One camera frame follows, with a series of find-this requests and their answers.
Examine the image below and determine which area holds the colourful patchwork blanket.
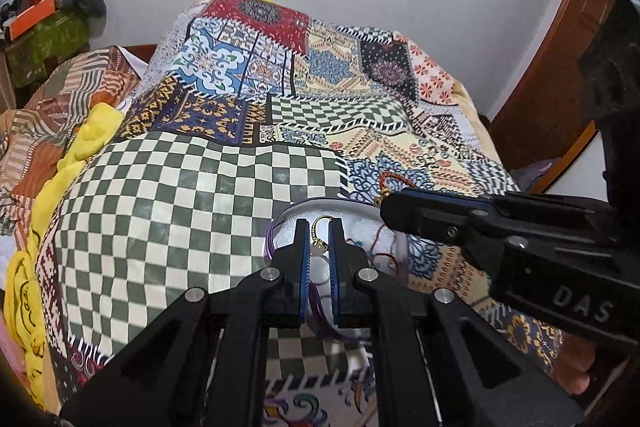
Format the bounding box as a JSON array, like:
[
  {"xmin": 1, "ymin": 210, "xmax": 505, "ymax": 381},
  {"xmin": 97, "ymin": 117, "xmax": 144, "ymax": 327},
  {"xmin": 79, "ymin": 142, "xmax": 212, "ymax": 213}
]
[{"xmin": 50, "ymin": 0, "xmax": 566, "ymax": 427}]

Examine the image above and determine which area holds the purple heart-shaped jewelry box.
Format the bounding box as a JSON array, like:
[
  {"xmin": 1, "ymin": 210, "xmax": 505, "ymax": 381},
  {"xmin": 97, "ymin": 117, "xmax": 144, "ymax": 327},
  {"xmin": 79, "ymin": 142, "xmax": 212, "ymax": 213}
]
[{"xmin": 264, "ymin": 196, "xmax": 407, "ymax": 344}]

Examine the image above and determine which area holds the yellow cloth with black drawings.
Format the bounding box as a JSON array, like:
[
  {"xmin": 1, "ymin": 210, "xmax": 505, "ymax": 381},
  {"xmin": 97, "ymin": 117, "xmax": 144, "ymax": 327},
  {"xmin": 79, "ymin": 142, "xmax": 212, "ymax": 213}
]
[{"xmin": 2, "ymin": 102, "xmax": 126, "ymax": 414}]

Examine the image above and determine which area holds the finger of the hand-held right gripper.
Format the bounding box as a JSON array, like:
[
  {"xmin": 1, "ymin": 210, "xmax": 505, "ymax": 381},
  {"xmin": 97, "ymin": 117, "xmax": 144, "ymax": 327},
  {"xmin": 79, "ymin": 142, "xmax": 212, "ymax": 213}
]
[
  {"xmin": 400, "ymin": 187, "xmax": 621, "ymax": 244},
  {"xmin": 379, "ymin": 193, "xmax": 531, "ymax": 269}
]

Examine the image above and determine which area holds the flat orange box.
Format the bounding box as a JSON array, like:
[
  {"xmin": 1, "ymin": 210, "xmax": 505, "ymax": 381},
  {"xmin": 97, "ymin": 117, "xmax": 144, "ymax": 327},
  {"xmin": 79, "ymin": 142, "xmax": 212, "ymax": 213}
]
[{"xmin": 7, "ymin": 0, "xmax": 56, "ymax": 42}]

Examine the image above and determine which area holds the red string bracelet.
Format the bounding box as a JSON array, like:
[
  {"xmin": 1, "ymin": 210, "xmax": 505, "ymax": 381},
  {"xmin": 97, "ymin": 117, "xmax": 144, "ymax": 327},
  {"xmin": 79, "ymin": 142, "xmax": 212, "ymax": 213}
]
[{"xmin": 367, "ymin": 171, "xmax": 438, "ymax": 269}]

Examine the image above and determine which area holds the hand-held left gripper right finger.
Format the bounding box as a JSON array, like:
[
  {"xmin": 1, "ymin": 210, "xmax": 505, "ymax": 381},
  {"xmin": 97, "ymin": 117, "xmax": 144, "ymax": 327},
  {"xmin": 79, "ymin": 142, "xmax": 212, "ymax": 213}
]
[{"xmin": 328, "ymin": 217, "xmax": 583, "ymax": 427}]

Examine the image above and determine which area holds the gold earring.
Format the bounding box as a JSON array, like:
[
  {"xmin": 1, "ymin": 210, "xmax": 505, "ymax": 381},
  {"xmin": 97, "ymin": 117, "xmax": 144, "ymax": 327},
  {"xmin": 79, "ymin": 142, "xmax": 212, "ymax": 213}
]
[{"xmin": 310, "ymin": 217, "xmax": 332, "ymax": 259}]

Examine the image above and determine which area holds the striped orange brown quilt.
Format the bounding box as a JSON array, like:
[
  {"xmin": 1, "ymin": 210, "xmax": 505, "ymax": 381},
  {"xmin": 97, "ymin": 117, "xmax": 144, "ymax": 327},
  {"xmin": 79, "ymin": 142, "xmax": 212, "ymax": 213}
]
[{"xmin": 0, "ymin": 46, "xmax": 149, "ymax": 239}]

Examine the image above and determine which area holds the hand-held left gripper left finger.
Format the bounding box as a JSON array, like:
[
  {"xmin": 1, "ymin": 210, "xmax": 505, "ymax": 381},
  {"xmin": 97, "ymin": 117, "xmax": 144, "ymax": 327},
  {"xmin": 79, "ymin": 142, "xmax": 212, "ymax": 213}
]
[{"xmin": 60, "ymin": 218, "xmax": 311, "ymax": 427}]

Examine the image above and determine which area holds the green patterned covered cabinet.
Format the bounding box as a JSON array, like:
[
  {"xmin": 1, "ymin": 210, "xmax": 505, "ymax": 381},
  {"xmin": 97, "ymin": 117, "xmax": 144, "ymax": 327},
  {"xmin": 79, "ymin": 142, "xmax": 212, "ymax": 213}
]
[{"xmin": 2, "ymin": 9, "xmax": 94, "ymax": 90}]

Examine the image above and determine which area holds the person's right hand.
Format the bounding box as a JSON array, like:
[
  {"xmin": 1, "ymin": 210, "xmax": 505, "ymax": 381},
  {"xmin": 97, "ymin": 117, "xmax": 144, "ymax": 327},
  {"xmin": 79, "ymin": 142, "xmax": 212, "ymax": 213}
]
[{"xmin": 552, "ymin": 334, "xmax": 616, "ymax": 403}]

